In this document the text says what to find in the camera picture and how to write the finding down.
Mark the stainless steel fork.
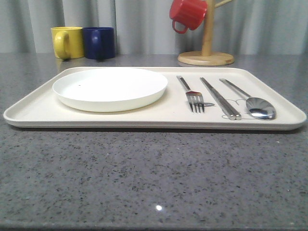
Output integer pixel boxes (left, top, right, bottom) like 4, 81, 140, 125
177, 76, 205, 113

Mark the white round plate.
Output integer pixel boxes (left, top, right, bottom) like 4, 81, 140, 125
52, 67, 168, 113

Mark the stainless steel spoon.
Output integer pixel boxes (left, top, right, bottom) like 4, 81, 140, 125
219, 78, 277, 120

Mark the wooden mug tree stand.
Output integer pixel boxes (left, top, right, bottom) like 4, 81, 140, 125
178, 0, 234, 66

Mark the dark blue mug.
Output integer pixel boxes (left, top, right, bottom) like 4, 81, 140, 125
82, 27, 116, 60

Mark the red mug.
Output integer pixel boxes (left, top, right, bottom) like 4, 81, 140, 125
169, 0, 208, 34

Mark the yellow mug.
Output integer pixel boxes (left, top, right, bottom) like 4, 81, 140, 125
51, 26, 84, 60

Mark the cream rabbit serving tray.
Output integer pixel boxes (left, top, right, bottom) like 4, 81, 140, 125
3, 67, 307, 130

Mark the grey curtain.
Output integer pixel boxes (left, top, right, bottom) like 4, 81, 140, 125
0, 0, 308, 54

